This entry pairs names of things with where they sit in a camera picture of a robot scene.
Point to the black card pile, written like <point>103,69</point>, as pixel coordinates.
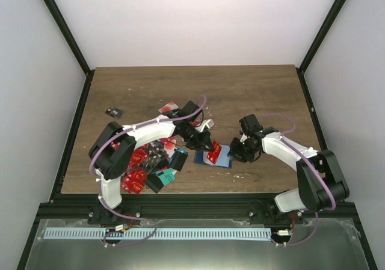
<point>178,160</point>
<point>154,183</point>

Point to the black card right pile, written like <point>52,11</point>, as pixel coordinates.
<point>178,160</point>

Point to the blue leather card holder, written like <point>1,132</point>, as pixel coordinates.
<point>223,160</point>

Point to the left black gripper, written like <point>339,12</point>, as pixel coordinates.
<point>200,144</point>

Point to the red card carried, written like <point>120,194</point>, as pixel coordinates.
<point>212,157</point>

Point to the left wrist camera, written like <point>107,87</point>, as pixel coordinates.
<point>206,125</point>

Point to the teal card bottom pile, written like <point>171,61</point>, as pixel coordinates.
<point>167,176</point>

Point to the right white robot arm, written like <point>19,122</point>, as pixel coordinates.
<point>320,180</point>

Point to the black cards stack centre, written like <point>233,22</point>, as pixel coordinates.
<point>157,159</point>

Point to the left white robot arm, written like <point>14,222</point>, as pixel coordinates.
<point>132,157</point>

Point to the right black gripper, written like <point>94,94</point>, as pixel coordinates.
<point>234,151</point>

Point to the white pink card top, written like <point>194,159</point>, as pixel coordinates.
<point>168,107</point>

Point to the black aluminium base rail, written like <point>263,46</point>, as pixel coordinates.
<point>257,208</point>

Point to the red VIP card bottom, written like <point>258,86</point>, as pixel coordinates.
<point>134,181</point>

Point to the light blue slotted strip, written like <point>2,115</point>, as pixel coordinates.
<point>243,234</point>

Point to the small black card far left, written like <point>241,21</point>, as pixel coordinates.
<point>114,112</point>

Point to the black card bottom pile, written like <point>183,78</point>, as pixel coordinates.
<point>154,183</point>

